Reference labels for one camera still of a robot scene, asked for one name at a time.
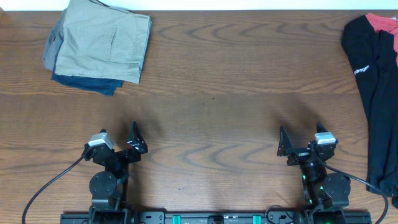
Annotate black t-shirt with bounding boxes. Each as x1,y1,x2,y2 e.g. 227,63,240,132
341,15,397,207

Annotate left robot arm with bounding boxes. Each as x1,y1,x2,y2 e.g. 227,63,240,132
82,121,148,223

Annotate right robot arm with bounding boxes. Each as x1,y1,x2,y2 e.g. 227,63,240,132
277,123,351,223

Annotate folded navy blue garment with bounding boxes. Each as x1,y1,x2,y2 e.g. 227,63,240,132
43,56,123,96

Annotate folded khaki pants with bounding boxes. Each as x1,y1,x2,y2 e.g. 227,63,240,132
55,0,152,83

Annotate folded grey garment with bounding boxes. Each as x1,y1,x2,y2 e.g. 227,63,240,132
42,9,67,70

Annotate red t-shirt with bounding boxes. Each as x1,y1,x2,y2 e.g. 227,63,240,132
366,13,397,68

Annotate right black cable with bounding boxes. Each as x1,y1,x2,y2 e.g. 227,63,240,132
313,152,389,224

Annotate black cable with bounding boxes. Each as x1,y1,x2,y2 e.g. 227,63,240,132
21,154,86,224
313,152,389,224

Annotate left black cable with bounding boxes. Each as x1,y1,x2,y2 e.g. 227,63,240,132
21,154,86,224

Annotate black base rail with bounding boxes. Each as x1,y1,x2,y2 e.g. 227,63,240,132
60,210,372,224

